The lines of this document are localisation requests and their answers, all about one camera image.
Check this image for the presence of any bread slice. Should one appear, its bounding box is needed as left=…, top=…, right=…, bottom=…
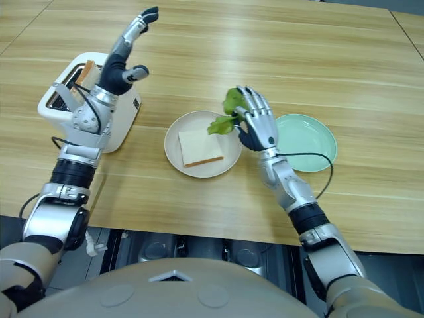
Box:
left=70, top=60, right=102, bottom=103
left=178, top=129, right=225, bottom=168

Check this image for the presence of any green lettuce leaf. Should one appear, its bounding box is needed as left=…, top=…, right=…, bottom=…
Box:
left=207, top=87, right=248, bottom=136

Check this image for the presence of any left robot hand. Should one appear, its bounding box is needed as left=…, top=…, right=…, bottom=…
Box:
left=96, top=6, right=160, bottom=97

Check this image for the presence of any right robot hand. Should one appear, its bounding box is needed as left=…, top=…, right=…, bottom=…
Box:
left=235, top=85, right=278, bottom=152

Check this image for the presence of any cream toaster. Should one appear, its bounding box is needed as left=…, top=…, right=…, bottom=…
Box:
left=37, top=52, right=142, bottom=154

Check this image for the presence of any green plate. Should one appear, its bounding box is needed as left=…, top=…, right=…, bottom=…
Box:
left=273, top=113, right=338, bottom=173

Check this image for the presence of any robot body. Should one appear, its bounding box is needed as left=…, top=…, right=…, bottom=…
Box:
left=15, top=257, right=321, bottom=318

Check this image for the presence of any cream plate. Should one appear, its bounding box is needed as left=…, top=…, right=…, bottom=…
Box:
left=164, top=111, right=243, bottom=179

